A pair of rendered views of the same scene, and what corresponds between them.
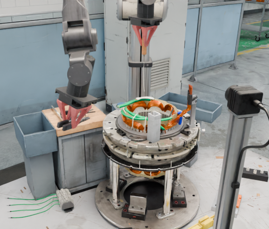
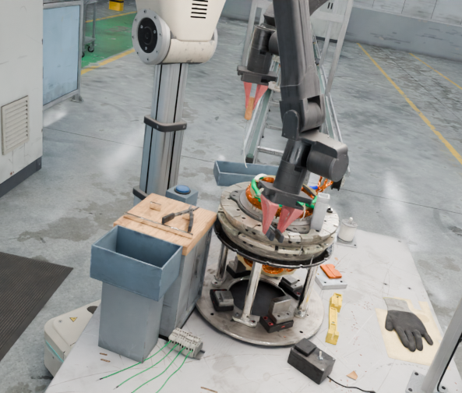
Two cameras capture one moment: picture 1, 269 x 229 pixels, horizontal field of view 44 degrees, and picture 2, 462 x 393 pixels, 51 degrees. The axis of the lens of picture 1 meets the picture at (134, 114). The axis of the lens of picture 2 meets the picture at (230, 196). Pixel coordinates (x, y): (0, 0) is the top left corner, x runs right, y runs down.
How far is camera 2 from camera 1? 0.93 m
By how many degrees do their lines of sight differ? 42
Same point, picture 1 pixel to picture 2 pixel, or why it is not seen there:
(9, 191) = (88, 369)
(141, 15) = (262, 69)
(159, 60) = (14, 100)
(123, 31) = not seen: outside the picture
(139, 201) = (283, 306)
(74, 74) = (336, 168)
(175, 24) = (30, 41)
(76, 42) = (313, 124)
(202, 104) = (261, 170)
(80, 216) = (220, 354)
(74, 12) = (312, 85)
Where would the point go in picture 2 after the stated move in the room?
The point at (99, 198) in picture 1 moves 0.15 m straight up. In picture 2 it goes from (220, 323) to (230, 276)
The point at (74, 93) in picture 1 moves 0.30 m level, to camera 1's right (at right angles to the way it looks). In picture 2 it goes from (297, 190) to (379, 169)
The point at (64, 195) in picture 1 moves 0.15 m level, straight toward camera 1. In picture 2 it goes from (188, 337) to (238, 369)
